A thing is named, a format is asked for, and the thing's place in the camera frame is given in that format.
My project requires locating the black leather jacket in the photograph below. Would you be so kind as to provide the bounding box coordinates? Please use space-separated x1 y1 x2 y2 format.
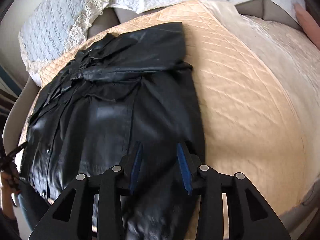
21 22 205 239

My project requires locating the person's left hand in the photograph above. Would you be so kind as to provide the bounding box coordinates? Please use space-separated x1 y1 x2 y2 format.
1 163 18 220

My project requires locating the blue jeans leg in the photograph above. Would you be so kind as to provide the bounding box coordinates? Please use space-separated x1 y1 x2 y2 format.
17 179 51 231

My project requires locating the peach quilted bedspread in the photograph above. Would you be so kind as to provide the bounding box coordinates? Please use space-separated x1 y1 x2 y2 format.
19 0 308 240

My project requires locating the light blue quilted pillow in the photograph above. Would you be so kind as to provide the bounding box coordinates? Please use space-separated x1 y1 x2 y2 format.
18 0 110 86

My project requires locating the white lace bed cover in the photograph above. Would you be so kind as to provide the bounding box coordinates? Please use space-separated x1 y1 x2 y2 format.
240 15 320 205

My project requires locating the pink pillow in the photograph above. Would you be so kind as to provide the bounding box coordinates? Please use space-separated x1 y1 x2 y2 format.
293 3 320 49

